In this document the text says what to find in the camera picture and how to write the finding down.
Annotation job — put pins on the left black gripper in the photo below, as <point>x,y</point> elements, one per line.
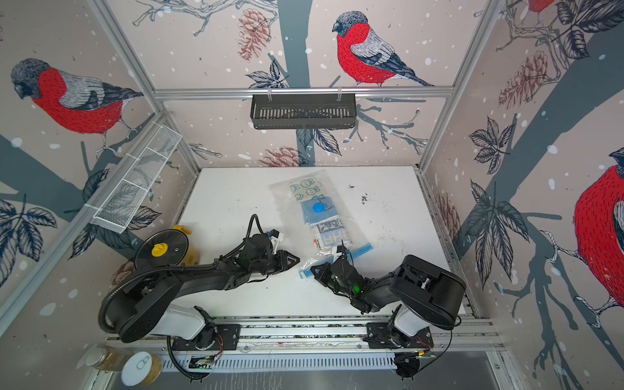
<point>283,259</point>

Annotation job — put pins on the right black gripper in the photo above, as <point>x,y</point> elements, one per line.
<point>322,275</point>

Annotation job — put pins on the grey patterned towel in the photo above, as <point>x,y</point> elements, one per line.
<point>330,234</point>

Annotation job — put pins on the clear vacuum bag blue zipper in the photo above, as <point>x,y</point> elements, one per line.
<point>290,212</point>

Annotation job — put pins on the cream towel blue bunny print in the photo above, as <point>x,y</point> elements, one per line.
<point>306,188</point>

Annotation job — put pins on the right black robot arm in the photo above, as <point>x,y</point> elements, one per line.
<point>427,296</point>

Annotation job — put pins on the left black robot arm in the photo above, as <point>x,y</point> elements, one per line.
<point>134,308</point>

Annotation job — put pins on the yellow pot black lid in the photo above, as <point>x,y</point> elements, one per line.
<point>169,247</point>

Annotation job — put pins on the glass jar with metal lid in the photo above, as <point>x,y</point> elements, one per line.
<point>102,357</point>

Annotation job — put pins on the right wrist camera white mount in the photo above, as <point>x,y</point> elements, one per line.
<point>338,251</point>

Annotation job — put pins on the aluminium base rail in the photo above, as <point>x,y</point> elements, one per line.
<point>307,343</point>

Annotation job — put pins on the black hanging wire basket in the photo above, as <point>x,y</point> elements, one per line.
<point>303,111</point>

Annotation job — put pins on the white mesh wall shelf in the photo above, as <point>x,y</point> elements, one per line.
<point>121,206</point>

